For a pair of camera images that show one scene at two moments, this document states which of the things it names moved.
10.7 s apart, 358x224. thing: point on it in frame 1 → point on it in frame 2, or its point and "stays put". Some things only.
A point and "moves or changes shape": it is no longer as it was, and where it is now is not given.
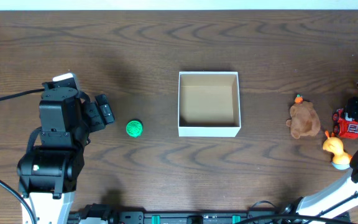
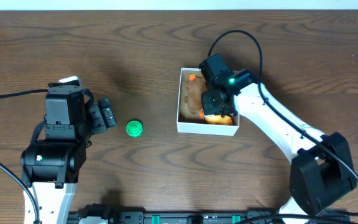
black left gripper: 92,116 stays put
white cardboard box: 209,104 stays put
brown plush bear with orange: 304,120 → 191,106
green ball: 134,128 stays put
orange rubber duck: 341,160 moves or changes shape
